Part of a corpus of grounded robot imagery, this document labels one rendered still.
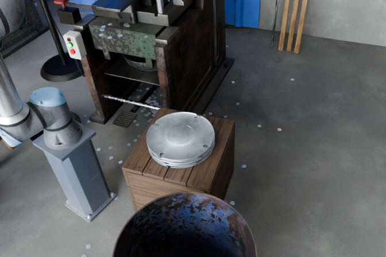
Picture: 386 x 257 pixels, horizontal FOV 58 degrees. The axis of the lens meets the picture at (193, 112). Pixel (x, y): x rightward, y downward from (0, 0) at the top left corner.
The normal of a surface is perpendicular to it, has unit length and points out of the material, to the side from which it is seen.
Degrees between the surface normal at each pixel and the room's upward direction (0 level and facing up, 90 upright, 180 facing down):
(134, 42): 90
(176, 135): 0
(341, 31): 90
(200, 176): 0
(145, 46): 90
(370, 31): 90
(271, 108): 0
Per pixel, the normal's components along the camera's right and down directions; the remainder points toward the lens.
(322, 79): -0.06, -0.75
